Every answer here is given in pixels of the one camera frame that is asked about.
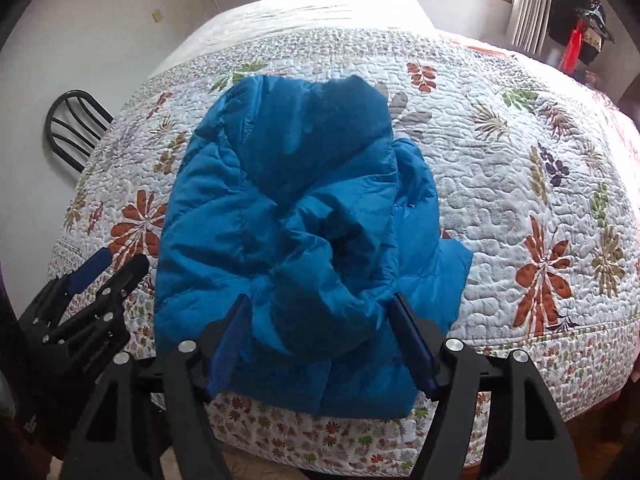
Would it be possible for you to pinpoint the blue puffer jacket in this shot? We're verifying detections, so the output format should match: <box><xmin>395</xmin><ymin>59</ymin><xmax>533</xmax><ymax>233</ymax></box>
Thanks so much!
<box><xmin>152</xmin><ymin>74</ymin><xmax>475</xmax><ymax>420</ymax></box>

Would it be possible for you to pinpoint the white window curtain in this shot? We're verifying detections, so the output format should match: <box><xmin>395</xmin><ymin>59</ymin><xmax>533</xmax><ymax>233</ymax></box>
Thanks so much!
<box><xmin>507</xmin><ymin>0</ymin><xmax>556</xmax><ymax>56</ymax></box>

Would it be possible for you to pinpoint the floral quilted bed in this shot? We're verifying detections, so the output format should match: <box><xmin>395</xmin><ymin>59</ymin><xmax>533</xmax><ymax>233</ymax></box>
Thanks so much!
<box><xmin>47</xmin><ymin>0</ymin><xmax>640</xmax><ymax>471</ymax></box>

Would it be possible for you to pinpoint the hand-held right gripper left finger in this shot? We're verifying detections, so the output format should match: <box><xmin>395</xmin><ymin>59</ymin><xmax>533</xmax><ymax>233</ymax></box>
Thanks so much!
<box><xmin>59</xmin><ymin>292</ymin><xmax>251</xmax><ymax>480</ymax></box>

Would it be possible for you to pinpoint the red hanging garment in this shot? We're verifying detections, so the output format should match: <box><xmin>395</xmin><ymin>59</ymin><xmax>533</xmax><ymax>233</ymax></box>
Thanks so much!
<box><xmin>559</xmin><ymin>22</ymin><xmax>584</xmax><ymax>74</ymax></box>

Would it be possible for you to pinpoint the black and red bag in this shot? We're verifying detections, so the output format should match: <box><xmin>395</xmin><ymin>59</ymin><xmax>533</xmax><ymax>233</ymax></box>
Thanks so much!
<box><xmin>547</xmin><ymin>0</ymin><xmax>617</xmax><ymax>67</ymax></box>

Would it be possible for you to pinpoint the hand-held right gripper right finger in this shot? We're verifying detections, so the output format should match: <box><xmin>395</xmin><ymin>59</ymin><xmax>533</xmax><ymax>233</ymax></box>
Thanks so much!
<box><xmin>390</xmin><ymin>291</ymin><xmax>584</xmax><ymax>480</ymax></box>

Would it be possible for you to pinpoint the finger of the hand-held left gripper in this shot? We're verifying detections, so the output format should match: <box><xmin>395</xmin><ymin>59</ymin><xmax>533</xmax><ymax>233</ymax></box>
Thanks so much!
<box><xmin>20</xmin><ymin>247</ymin><xmax>114</xmax><ymax>323</ymax></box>
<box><xmin>47</xmin><ymin>253</ymin><xmax>151</xmax><ymax>343</ymax></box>

